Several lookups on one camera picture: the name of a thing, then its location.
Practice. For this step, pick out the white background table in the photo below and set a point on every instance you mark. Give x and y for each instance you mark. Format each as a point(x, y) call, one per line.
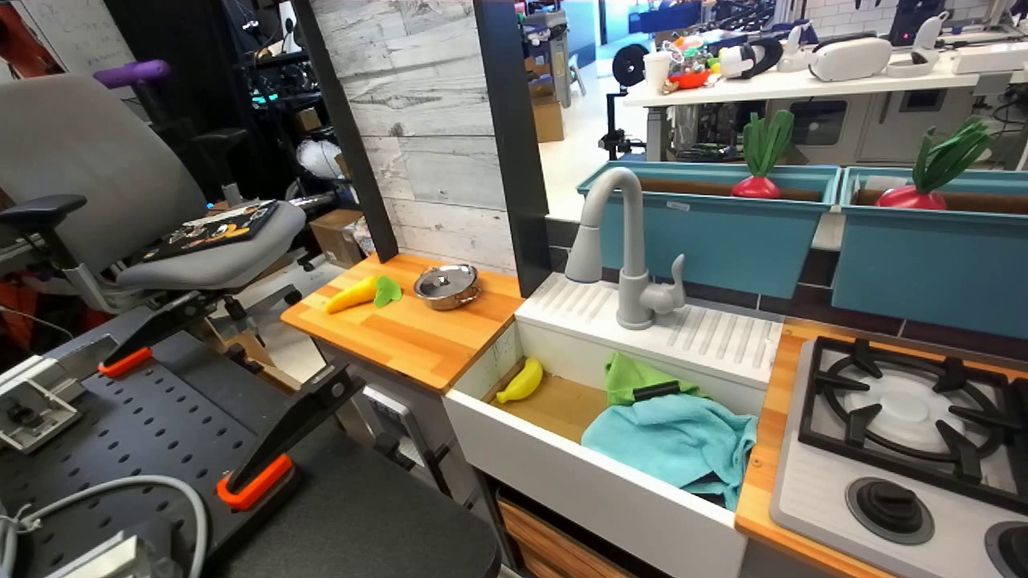
point(958, 68)

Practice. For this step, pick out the far black orange clamp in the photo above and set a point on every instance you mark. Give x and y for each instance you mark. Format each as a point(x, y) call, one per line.
point(136, 346)

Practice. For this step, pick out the right teal planter box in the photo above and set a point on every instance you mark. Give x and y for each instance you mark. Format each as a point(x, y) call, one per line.
point(962, 265)

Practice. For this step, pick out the teal cloth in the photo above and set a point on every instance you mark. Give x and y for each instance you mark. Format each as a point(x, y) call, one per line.
point(684, 442)

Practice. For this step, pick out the left teal planter box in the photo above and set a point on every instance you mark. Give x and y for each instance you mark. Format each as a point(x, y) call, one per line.
point(726, 242)

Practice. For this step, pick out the green cloth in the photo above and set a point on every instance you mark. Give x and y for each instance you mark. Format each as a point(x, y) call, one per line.
point(632, 379)

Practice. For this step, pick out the silver pot lid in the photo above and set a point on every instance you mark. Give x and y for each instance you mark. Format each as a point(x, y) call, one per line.
point(452, 273)

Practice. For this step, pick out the grey toy faucet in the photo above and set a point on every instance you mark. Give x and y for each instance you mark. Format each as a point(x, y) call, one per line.
point(637, 296)

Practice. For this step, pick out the teal planter box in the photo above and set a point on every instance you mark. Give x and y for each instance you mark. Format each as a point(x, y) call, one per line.
point(726, 242)
point(962, 265)

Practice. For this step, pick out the yellow toy banana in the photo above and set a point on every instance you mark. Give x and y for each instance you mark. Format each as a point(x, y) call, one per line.
point(526, 382)

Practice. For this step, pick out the yellow toy corn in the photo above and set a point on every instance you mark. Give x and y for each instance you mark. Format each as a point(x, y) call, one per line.
point(375, 289)

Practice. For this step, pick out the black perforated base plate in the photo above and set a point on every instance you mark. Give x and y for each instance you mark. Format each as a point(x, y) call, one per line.
point(149, 450)

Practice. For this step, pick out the toy gas stove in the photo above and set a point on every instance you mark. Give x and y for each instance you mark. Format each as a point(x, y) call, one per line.
point(905, 461)

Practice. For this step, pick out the toy radish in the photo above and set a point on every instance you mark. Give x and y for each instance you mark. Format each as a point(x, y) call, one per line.
point(767, 141)
point(936, 163)

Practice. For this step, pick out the left toy radish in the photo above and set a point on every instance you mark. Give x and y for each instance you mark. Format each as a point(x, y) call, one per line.
point(767, 141)

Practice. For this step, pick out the small silver pot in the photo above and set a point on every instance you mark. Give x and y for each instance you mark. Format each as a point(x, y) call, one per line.
point(449, 296)

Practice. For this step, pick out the black orange clamp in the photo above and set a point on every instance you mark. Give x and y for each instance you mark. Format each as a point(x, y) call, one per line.
point(272, 463)
point(136, 346)

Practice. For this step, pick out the wooden counter board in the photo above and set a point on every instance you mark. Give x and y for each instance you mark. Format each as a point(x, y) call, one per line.
point(408, 339)

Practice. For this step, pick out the white toy sink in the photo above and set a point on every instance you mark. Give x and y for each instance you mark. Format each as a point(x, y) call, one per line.
point(536, 450)

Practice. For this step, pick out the near black orange clamp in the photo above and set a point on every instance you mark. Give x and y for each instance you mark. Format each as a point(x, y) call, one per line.
point(272, 463)

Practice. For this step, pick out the right toy radish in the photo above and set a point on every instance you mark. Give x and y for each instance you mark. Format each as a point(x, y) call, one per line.
point(936, 163)

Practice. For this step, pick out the grey office chair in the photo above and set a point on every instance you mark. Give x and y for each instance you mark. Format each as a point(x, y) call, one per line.
point(102, 187)

